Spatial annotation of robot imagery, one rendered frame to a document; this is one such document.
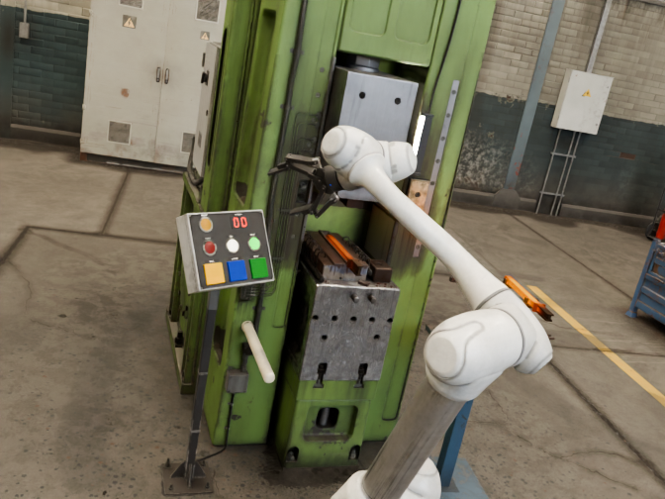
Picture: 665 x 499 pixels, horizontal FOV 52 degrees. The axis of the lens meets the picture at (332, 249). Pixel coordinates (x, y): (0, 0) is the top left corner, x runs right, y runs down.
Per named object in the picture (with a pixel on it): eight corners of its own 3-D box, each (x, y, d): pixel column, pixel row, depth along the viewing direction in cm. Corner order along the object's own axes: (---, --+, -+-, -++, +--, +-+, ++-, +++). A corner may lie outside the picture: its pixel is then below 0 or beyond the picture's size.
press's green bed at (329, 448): (358, 468, 322) (379, 380, 308) (282, 471, 309) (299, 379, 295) (325, 404, 372) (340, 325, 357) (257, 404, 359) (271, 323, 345)
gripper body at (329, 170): (354, 181, 191) (327, 189, 196) (341, 155, 187) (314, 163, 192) (345, 195, 185) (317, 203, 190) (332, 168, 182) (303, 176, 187)
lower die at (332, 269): (364, 281, 295) (368, 263, 292) (321, 279, 288) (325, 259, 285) (334, 248, 332) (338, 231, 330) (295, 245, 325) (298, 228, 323)
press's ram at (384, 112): (416, 183, 286) (437, 86, 274) (329, 173, 273) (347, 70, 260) (379, 160, 323) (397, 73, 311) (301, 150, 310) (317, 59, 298)
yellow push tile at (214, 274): (226, 282, 249) (222, 262, 249) (208, 284, 243) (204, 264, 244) (223, 283, 250) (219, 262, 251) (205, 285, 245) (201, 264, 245)
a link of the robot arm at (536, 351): (523, 282, 158) (490, 289, 149) (576, 345, 150) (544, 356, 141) (490, 318, 166) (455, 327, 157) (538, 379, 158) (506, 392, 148)
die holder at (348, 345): (380, 380, 308) (401, 289, 294) (299, 380, 295) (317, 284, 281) (340, 325, 358) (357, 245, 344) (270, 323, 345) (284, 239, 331)
